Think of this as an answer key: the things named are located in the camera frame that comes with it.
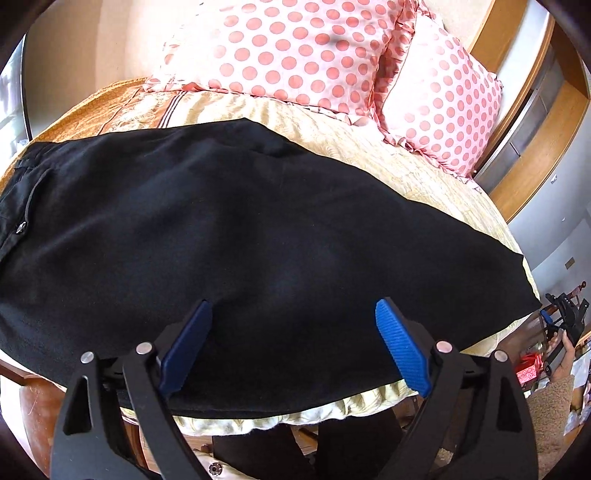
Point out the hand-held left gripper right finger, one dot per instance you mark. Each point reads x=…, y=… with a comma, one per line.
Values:
x=404, y=346

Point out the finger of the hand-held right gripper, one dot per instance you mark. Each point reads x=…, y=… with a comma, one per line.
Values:
x=546, y=317

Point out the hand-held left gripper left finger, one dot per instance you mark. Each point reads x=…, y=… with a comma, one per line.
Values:
x=187, y=350

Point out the black pants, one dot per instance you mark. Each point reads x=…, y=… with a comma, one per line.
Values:
x=240, y=240

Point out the person's right forearm beige sleeve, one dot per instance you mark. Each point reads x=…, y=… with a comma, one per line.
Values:
x=549, y=415

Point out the person's right hand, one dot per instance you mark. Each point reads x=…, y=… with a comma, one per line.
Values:
x=565, y=340

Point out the red box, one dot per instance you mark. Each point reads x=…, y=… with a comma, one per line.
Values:
x=528, y=368

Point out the person's right leg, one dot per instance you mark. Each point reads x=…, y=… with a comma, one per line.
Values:
x=355, y=447

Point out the person's leg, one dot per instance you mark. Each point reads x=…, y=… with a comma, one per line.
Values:
x=258, y=454
x=355, y=447

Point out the person's left leg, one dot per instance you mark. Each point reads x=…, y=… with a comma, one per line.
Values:
x=258, y=454

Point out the wooden headboard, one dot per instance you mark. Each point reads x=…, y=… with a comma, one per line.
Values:
x=547, y=134

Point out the cream orange patterned bed sheet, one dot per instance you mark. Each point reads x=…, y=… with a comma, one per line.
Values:
x=369, y=152

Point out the small pink polka-dot pillow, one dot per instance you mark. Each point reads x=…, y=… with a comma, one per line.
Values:
x=443, y=92

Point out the window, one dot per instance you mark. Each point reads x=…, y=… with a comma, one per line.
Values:
x=9, y=106

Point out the large pink polka-dot pillow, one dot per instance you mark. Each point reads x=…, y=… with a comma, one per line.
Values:
x=295, y=50

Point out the wooden bed frame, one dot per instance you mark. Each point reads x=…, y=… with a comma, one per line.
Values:
x=32, y=406

